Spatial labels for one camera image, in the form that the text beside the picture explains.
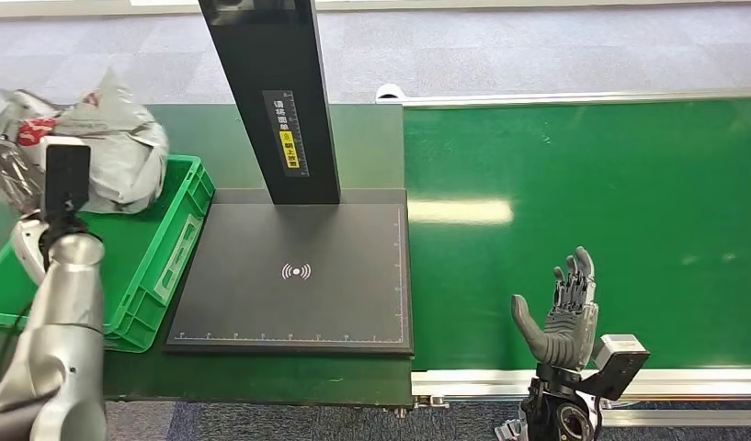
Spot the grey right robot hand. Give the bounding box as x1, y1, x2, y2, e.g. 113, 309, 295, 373
510, 245, 600, 373

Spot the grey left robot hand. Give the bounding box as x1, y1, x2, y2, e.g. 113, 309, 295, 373
9, 217, 51, 286

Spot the grey-white poly bag package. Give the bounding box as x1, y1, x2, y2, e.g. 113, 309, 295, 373
49, 66, 170, 215

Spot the shiny crinkled plastic package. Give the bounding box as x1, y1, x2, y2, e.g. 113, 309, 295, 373
0, 138, 48, 215

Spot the white package red print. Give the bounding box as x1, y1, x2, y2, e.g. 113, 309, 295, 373
0, 87, 65, 151

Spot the green conveyor belt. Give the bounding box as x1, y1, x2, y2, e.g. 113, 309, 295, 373
402, 96, 751, 372

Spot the green plastic crate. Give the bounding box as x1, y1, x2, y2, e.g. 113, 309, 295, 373
0, 153, 217, 355

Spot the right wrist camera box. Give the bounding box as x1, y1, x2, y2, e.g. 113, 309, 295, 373
578, 333, 652, 401

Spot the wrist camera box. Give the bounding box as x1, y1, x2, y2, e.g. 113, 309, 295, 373
43, 136, 93, 215
578, 333, 652, 401

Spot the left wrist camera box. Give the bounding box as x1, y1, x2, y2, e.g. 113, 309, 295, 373
43, 136, 93, 215

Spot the aluminium conveyor frame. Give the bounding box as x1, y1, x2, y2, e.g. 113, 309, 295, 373
374, 83, 751, 428

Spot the black scanner base plate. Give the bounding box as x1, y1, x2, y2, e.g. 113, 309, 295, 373
163, 187, 415, 356

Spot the scanner post label sticker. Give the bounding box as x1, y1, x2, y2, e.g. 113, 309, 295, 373
262, 89, 311, 179

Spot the black scanner post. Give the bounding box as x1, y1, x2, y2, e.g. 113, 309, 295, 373
197, 0, 342, 207

